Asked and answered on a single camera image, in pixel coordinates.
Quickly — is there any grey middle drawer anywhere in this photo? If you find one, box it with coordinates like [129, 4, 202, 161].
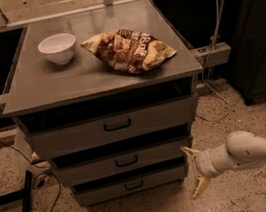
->
[55, 136, 192, 187]

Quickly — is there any white bowl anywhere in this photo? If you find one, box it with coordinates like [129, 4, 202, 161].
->
[38, 33, 77, 65]

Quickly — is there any grey bottom drawer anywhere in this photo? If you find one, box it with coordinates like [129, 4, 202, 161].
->
[74, 163, 187, 207]

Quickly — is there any grey top drawer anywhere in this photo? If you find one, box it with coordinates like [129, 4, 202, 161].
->
[26, 94, 198, 160]

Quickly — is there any black floor cable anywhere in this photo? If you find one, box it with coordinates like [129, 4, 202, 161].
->
[0, 118, 67, 212]

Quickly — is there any grey drawer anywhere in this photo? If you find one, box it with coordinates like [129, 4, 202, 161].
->
[55, 136, 192, 187]
[74, 163, 187, 207]
[26, 94, 198, 160]

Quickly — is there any white power cable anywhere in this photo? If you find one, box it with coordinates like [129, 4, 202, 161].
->
[177, 0, 240, 125]

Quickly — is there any black metal floor bar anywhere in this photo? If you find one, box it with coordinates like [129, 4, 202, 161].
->
[22, 170, 32, 212]

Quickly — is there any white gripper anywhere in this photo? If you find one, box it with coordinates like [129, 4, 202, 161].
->
[180, 146, 225, 199]

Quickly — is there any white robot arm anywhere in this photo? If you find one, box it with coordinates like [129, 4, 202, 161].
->
[181, 131, 266, 199]

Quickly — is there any brown yellow chip bag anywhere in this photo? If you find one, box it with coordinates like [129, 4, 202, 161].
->
[81, 29, 177, 75]

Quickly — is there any grey drawer cabinet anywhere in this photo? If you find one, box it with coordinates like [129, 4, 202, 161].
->
[3, 0, 202, 195]

